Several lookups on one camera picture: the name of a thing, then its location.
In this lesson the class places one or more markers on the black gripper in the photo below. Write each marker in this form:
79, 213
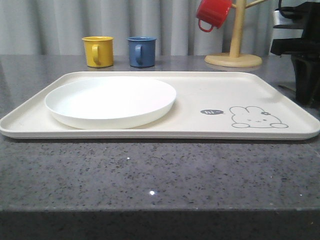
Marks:
306, 48

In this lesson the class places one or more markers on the white round plate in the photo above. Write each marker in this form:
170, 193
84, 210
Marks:
114, 102

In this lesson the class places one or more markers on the wooden mug tree stand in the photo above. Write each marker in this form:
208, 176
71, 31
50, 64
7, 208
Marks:
234, 58

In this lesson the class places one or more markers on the cream rabbit serving tray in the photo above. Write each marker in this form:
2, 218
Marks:
209, 105

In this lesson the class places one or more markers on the red mug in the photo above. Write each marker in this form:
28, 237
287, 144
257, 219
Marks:
213, 12

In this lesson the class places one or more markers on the blue mug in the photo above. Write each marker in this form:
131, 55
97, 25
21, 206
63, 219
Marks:
142, 51

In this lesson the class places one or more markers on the yellow mug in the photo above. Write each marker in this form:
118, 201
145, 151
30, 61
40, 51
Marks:
98, 51

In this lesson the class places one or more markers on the grey curtain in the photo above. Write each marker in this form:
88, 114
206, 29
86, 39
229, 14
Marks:
56, 27

